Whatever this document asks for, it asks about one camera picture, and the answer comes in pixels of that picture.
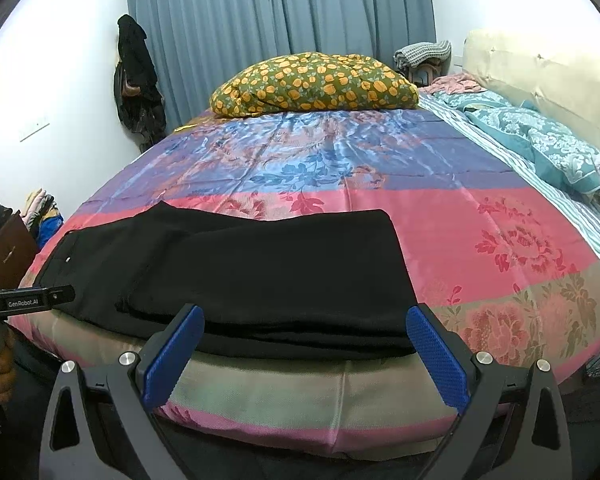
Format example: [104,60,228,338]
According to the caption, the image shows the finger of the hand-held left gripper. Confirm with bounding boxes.
[42,284,76,306]

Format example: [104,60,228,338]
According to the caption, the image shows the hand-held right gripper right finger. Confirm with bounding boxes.
[405,304,568,480]

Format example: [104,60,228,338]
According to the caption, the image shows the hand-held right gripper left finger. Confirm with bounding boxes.
[39,304,206,480]

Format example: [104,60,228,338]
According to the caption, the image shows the black pants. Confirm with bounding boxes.
[32,201,421,361]

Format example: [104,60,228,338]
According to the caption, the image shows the brown bag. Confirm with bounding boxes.
[0,212,40,291]

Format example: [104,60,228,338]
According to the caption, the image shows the pile of colourful clothes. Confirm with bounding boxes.
[22,189,64,248]

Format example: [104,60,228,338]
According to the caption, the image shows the colourful floral bedspread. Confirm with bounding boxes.
[7,105,600,461]

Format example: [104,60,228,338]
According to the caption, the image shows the dark hanging clothes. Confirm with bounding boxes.
[113,14,167,153]

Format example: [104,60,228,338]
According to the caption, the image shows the pink cloth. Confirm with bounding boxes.
[420,73,491,96]

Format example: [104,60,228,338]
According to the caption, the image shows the dark bag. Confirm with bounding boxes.
[410,60,448,86]

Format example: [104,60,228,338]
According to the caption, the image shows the blue curtain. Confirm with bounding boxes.
[125,0,271,133]
[262,0,437,68]

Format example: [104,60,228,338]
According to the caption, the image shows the yellow floral folded quilt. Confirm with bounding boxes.
[209,51,420,118]

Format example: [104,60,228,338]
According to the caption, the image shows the cream padded headboard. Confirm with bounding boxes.
[462,28,600,153]

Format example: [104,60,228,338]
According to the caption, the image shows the grey folded towel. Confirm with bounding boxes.
[394,40,452,68]

